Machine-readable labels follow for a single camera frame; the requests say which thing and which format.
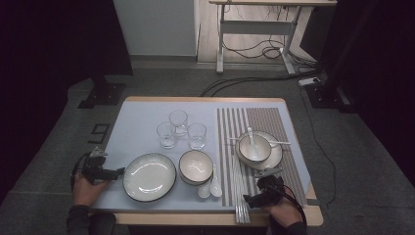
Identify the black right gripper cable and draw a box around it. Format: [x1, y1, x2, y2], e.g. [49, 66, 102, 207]
[273, 184, 308, 229]

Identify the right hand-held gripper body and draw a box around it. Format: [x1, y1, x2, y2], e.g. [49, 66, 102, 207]
[254, 166, 287, 208]

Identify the wooden table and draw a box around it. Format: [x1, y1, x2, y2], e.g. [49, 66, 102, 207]
[114, 96, 325, 227]

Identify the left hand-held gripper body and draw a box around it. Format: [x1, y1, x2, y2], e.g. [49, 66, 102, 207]
[81, 146, 113, 184]

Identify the brown striped woven placemat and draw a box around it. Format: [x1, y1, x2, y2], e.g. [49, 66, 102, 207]
[216, 107, 307, 208]

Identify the person's right hand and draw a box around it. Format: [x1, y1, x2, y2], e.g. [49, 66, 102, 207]
[268, 195, 303, 228]

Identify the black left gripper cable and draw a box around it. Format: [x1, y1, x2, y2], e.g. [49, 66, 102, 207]
[69, 152, 91, 189]

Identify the pale blue table cover sheet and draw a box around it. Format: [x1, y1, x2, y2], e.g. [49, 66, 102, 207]
[92, 100, 312, 213]

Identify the coiled black cable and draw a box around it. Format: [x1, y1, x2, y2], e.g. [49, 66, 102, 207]
[223, 38, 288, 61]

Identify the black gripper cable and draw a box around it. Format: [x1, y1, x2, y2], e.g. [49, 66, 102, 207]
[273, 184, 308, 229]
[69, 152, 91, 189]

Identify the white power strip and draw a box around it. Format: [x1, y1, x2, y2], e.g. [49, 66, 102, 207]
[298, 75, 322, 88]

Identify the bundle of white chopsticks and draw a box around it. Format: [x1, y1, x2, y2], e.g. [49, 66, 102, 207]
[232, 156, 252, 224]

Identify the white cabinet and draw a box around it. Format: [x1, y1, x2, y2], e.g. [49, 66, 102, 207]
[113, 0, 201, 57]

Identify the desk with white metal frame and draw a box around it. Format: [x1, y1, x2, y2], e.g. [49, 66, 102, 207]
[208, 0, 338, 76]

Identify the black stand base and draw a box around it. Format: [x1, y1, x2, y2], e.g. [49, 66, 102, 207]
[304, 82, 356, 115]
[77, 74, 126, 110]

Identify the thin black floor cable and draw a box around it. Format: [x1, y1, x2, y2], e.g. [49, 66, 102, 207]
[299, 87, 338, 206]

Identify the person's left hand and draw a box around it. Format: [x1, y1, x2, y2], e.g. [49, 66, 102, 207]
[71, 172, 111, 208]

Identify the clear drinking glass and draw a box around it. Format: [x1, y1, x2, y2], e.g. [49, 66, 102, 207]
[187, 121, 208, 148]
[156, 120, 178, 150]
[168, 110, 189, 137]

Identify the dark curtain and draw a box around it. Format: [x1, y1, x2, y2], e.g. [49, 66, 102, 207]
[0, 0, 134, 205]
[300, 0, 415, 189]

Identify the white dark-rimmed plate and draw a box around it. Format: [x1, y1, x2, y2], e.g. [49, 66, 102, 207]
[122, 152, 177, 203]
[234, 130, 284, 171]

